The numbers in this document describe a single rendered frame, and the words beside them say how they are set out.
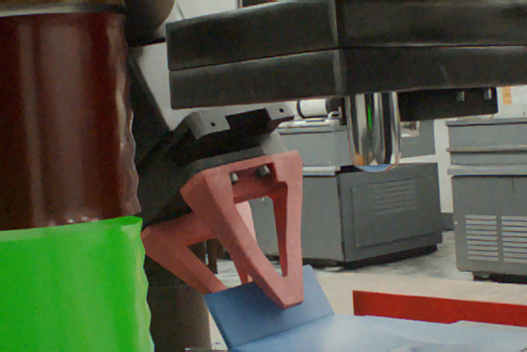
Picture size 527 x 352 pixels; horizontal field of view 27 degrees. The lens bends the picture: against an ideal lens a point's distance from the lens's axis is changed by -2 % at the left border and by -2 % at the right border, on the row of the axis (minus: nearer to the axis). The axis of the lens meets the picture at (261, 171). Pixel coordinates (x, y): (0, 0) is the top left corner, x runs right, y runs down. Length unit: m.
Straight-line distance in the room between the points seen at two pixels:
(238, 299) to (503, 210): 5.81
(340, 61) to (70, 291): 0.22
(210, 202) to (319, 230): 7.01
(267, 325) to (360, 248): 6.95
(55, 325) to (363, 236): 7.33
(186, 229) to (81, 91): 0.42
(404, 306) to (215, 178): 0.32
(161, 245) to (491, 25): 0.23
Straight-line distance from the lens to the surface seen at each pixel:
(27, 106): 0.18
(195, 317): 0.87
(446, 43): 0.42
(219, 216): 0.54
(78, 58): 0.18
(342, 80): 0.38
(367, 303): 0.85
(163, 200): 0.57
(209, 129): 0.54
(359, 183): 7.48
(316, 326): 0.56
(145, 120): 0.56
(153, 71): 0.57
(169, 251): 0.58
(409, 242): 7.82
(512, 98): 6.27
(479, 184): 6.45
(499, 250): 6.41
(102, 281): 0.18
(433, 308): 0.81
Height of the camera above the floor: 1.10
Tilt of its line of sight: 3 degrees down
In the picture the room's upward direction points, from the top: 4 degrees counter-clockwise
